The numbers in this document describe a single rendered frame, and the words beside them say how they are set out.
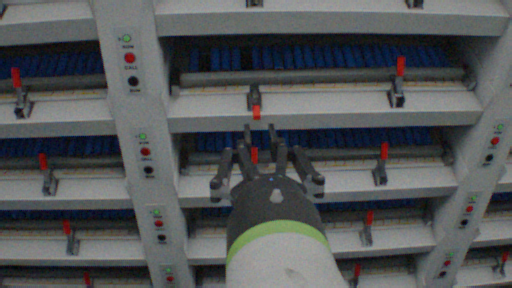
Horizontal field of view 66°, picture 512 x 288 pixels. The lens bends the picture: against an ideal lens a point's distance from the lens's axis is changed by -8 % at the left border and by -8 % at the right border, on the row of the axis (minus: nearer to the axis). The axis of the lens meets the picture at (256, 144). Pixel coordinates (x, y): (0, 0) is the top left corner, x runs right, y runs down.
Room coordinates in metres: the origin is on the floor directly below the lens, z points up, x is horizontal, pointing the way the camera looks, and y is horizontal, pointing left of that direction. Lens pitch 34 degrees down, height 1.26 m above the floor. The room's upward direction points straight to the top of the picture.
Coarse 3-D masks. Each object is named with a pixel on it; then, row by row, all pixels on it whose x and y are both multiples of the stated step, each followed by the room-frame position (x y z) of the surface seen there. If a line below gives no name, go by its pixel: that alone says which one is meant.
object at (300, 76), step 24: (216, 72) 0.72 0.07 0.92; (240, 72) 0.72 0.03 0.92; (264, 72) 0.73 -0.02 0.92; (288, 72) 0.73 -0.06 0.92; (312, 72) 0.73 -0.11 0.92; (336, 72) 0.73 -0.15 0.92; (360, 72) 0.73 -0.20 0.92; (384, 72) 0.73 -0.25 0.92; (408, 72) 0.74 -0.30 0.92; (432, 72) 0.74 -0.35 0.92; (456, 72) 0.74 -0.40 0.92
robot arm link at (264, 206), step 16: (256, 192) 0.30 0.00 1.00; (272, 192) 0.29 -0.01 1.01; (288, 192) 0.29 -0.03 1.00; (240, 208) 0.28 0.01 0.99; (256, 208) 0.27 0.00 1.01; (272, 208) 0.27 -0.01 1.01; (288, 208) 0.27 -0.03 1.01; (304, 208) 0.27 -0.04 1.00; (240, 224) 0.26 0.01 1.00; (256, 224) 0.25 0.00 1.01; (320, 224) 0.27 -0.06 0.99
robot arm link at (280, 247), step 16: (272, 224) 0.24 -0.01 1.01; (288, 224) 0.24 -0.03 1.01; (304, 224) 0.25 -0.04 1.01; (240, 240) 0.24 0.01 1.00; (256, 240) 0.23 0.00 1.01; (272, 240) 0.22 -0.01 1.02; (288, 240) 0.22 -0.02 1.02; (304, 240) 0.22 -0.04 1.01; (320, 240) 0.23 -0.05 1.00; (240, 256) 0.22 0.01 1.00; (256, 256) 0.21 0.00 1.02; (272, 256) 0.20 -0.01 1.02; (288, 256) 0.20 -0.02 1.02; (304, 256) 0.20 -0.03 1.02; (320, 256) 0.21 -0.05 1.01; (240, 272) 0.20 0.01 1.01; (256, 272) 0.19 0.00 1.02; (272, 272) 0.18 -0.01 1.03; (288, 272) 0.19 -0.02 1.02; (304, 272) 0.18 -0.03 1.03; (320, 272) 0.18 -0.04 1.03; (336, 272) 0.20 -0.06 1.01
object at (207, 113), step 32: (352, 32) 0.84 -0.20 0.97; (192, 96) 0.70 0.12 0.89; (224, 96) 0.70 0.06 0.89; (288, 96) 0.70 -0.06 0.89; (320, 96) 0.70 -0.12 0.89; (352, 96) 0.70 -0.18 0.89; (384, 96) 0.70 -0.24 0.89; (416, 96) 0.71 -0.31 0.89; (448, 96) 0.71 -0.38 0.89; (480, 96) 0.70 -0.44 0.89; (192, 128) 0.66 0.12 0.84; (224, 128) 0.66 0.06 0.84; (256, 128) 0.67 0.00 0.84; (288, 128) 0.67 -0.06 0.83
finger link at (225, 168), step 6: (228, 150) 0.45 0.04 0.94; (222, 156) 0.43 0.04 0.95; (228, 156) 0.43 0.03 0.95; (222, 162) 0.41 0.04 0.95; (228, 162) 0.41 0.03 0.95; (222, 168) 0.40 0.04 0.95; (228, 168) 0.40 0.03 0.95; (222, 174) 0.38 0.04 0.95; (228, 174) 0.40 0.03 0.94; (216, 180) 0.37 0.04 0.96; (222, 180) 0.37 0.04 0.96; (228, 180) 0.39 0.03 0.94; (210, 186) 0.36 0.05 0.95; (216, 186) 0.36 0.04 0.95; (210, 198) 0.36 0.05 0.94; (216, 198) 0.36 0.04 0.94
